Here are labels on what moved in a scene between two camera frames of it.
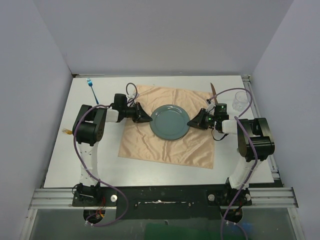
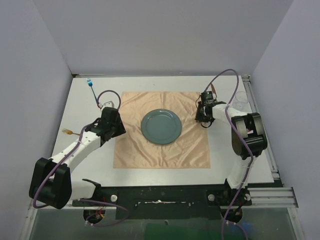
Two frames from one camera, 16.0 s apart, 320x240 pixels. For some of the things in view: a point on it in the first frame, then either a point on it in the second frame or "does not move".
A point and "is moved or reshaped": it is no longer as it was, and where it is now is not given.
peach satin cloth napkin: (195, 148) is moved or reshaped
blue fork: (90, 84) does not move
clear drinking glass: (241, 101) does not move
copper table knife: (214, 92) does not move
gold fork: (67, 131) does not move
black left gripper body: (134, 112) → (117, 128)
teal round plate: (169, 122) is moved or reshaped
